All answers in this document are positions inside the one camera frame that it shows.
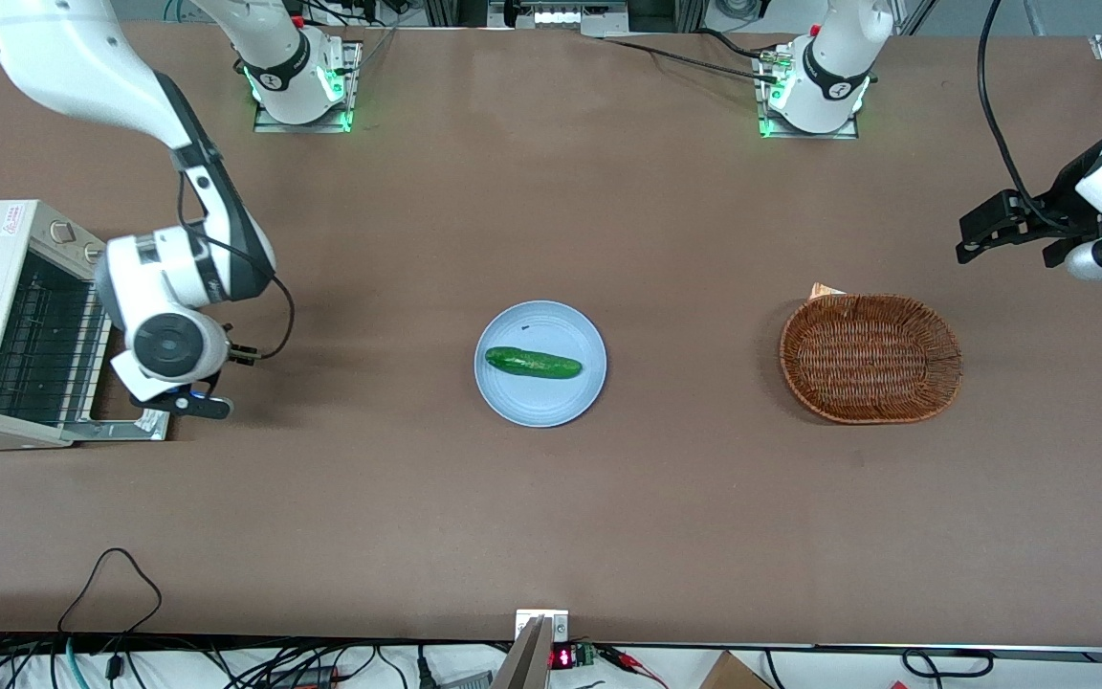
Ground black coiled floor cable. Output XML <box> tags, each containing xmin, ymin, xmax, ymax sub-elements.
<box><xmin>900</xmin><ymin>648</ymin><xmax>997</xmax><ymax>680</ymax></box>

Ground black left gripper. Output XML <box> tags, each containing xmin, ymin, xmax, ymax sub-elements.
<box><xmin>955</xmin><ymin>186</ymin><xmax>1102</xmax><ymax>270</ymax></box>

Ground light blue round plate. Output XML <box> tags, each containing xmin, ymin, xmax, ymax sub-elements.
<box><xmin>474</xmin><ymin>300</ymin><xmax>608</xmax><ymax>429</ymax></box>

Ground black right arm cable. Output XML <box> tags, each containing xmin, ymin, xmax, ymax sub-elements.
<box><xmin>176</xmin><ymin>172</ymin><xmax>297</xmax><ymax>364</ymax></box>

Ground red black clip leads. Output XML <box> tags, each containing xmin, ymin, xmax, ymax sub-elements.
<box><xmin>599</xmin><ymin>646</ymin><xmax>669</xmax><ymax>689</ymax></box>

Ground black looped cable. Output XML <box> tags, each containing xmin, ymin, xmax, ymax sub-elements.
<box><xmin>57</xmin><ymin>546</ymin><xmax>165</xmax><ymax>634</ymax></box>

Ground short black table cable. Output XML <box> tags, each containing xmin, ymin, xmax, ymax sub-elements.
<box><xmin>699</xmin><ymin>27</ymin><xmax>796</xmax><ymax>64</ymax></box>

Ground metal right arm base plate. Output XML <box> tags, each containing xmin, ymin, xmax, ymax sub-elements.
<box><xmin>253</xmin><ymin>40</ymin><xmax>363</xmax><ymax>134</ymax></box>

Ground brown wicker oval basket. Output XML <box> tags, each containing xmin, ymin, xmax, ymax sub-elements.
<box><xmin>779</xmin><ymin>293</ymin><xmax>965</xmax><ymax>425</ymax></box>

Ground silver camera mount bracket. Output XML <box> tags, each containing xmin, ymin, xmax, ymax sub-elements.
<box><xmin>492</xmin><ymin>609</ymin><xmax>571</xmax><ymax>689</ymax></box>

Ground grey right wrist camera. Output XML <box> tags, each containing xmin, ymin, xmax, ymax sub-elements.
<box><xmin>170</xmin><ymin>387</ymin><xmax>233</xmax><ymax>422</ymax></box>

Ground glass oven door with handle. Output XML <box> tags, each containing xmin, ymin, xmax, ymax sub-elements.
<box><xmin>61</xmin><ymin>408</ymin><xmax>172</xmax><ymax>444</ymax></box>

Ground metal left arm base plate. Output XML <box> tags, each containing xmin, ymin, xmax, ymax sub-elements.
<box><xmin>755</xmin><ymin>48</ymin><xmax>864</xmax><ymax>141</ymax></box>

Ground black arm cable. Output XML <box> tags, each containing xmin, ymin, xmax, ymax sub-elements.
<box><xmin>977</xmin><ymin>0</ymin><xmax>1088</xmax><ymax>235</ymax></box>
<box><xmin>176</xmin><ymin>172</ymin><xmax>297</xmax><ymax>364</ymax></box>

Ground wire oven rack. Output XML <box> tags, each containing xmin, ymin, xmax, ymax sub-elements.
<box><xmin>0</xmin><ymin>251</ymin><xmax>114</xmax><ymax>429</ymax></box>

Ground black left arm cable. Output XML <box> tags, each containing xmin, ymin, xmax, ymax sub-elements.
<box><xmin>977</xmin><ymin>0</ymin><xmax>1088</xmax><ymax>235</ymax></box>

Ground long black table cable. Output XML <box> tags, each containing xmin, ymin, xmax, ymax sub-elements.
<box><xmin>599</xmin><ymin>36</ymin><xmax>782</xmax><ymax>83</ymax></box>

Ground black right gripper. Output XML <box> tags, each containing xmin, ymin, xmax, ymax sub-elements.
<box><xmin>130</xmin><ymin>381</ymin><xmax>190</xmax><ymax>415</ymax></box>

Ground green cucumber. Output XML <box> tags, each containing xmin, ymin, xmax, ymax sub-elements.
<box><xmin>485</xmin><ymin>346</ymin><xmax>584</xmax><ymax>381</ymax></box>

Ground black power adapter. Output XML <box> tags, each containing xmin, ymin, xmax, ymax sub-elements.
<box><xmin>269</xmin><ymin>665</ymin><xmax>342</xmax><ymax>689</ymax></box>

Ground brown cardboard box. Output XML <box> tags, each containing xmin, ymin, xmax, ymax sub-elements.
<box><xmin>699</xmin><ymin>651</ymin><xmax>774</xmax><ymax>689</ymax></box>

